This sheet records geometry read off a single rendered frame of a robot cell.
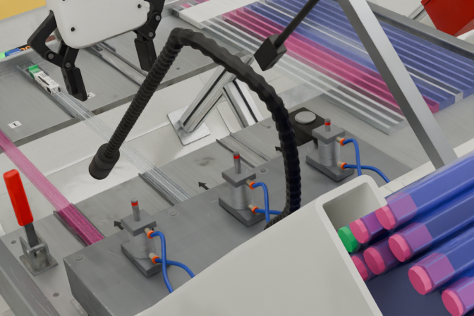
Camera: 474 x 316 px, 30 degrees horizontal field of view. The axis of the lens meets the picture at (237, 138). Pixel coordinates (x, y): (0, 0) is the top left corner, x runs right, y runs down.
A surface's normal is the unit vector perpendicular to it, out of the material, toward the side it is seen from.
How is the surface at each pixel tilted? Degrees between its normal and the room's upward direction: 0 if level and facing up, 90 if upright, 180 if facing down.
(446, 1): 90
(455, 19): 90
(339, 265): 90
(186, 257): 44
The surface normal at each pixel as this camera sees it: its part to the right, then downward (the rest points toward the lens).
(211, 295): -0.82, 0.37
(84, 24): 0.49, 0.24
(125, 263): -0.10, -0.84
